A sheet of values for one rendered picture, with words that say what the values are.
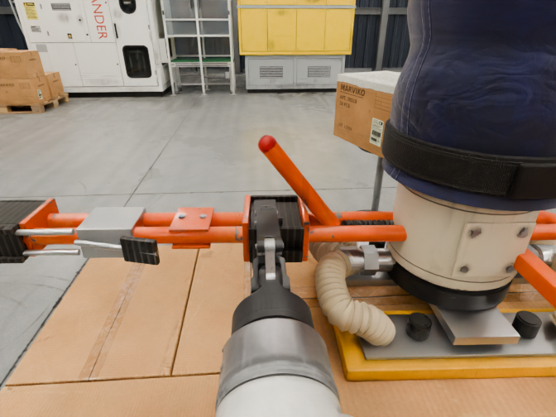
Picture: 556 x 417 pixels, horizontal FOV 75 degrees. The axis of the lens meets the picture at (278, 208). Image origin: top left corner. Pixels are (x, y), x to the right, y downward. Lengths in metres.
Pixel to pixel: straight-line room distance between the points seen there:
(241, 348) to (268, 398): 0.05
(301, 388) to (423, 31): 0.36
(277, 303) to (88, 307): 1.02
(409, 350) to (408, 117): 0.28
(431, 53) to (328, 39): 7.36
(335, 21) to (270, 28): 1.23
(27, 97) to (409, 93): 6.87
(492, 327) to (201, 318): 0.82
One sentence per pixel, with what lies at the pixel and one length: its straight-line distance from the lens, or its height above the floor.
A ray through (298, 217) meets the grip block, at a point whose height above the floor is 1.10.
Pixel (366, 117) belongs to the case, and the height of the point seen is 0.81.
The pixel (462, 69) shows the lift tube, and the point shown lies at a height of 1.29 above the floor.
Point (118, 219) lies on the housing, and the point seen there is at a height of 1.10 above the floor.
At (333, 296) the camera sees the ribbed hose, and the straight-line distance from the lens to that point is 0.46.
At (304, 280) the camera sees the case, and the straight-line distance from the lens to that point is 0.61.
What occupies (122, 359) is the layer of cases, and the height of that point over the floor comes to 0.54.
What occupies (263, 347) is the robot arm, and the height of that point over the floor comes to 1.12.
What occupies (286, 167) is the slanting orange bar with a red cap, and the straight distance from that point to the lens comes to 0.44.
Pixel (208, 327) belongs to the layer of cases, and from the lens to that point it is 1.11.
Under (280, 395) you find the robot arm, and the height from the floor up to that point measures 1.12.
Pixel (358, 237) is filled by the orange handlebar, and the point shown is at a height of 1.08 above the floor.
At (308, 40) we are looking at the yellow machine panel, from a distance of 7.71.
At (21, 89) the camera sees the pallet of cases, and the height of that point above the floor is 0.37.
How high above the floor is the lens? 1.33
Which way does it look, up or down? 28 degrees down
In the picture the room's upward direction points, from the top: straight up
